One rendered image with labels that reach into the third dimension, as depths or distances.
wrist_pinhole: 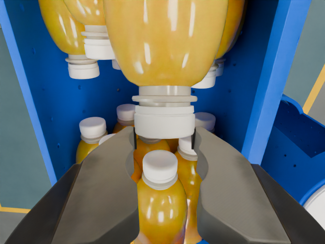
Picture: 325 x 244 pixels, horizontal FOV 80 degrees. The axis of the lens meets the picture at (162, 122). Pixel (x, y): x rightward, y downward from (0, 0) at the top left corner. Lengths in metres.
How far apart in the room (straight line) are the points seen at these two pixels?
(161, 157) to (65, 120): 0.17
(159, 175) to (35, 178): 1.94
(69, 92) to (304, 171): 0.54
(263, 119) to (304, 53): 1.50
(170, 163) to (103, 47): 0.13
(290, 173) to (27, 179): 1.99
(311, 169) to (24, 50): 0.59
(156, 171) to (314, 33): 1.54
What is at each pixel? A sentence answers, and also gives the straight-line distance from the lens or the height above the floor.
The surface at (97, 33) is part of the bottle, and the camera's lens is 0.20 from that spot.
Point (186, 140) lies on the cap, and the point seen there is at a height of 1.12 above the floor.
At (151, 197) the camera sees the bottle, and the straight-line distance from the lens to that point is 0.23.
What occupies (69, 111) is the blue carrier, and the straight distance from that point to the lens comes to 0.34.
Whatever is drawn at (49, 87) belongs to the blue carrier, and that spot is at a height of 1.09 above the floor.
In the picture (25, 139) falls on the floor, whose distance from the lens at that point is 1.88.
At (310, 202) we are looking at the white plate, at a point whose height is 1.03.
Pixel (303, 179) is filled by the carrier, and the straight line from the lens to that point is 0.59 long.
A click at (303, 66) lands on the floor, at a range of 1.69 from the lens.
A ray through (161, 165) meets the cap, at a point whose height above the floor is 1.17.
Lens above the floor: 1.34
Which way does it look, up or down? 63 degrees down
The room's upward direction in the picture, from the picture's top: 177 degrees clockwise
